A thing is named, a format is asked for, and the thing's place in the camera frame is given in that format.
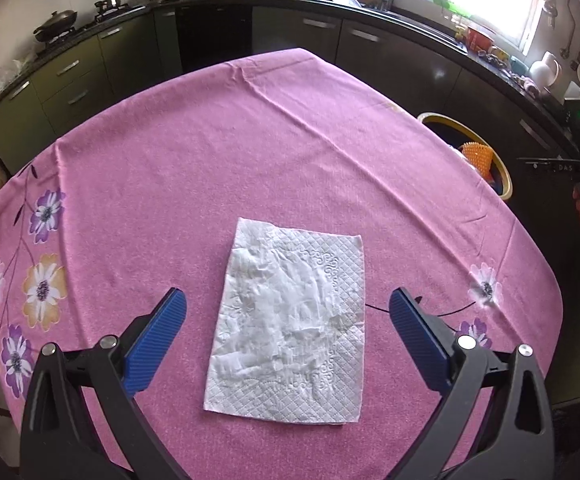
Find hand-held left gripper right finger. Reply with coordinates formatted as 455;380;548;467
389;287;556;480

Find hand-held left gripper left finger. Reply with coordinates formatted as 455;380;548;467
19;287;188;480

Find orange foam fruit net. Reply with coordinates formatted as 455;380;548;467
457;142;495;181

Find yellow rimmed blue trash bin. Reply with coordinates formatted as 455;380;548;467
416;112;514;204

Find white paper napkin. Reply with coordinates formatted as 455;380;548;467
202;217;365;426

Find white jug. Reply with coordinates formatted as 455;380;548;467
528;51;563;88

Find red container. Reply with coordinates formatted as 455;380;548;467
464;26;495;55

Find dark kitchen countertop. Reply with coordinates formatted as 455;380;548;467
0;0;580;161

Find pink floral tablecloth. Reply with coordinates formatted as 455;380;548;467
0;47;565;480

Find clear plastic bags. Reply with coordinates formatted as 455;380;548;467
0;57;36;101

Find black built-in oven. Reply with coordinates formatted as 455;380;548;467
175;5;253;73

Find black wok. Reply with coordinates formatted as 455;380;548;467
32;9;78;43

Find black gas stove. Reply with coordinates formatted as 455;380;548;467
35;0;145;51

